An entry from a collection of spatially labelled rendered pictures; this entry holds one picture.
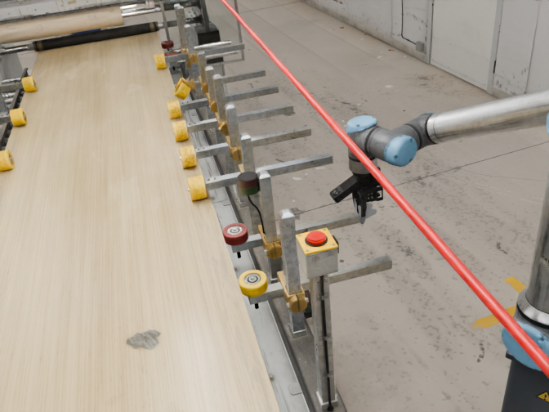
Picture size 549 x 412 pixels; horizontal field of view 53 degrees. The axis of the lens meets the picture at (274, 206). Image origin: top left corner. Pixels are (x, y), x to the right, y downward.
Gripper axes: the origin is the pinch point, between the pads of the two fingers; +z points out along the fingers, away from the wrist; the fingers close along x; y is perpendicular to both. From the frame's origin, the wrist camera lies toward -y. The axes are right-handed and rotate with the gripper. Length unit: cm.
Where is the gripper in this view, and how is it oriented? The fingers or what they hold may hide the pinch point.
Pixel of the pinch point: (359, 221)
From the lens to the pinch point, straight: 188.7
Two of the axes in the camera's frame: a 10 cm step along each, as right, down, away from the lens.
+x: -2.5, -5.1, 8.2
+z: 1.2, 8.3, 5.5
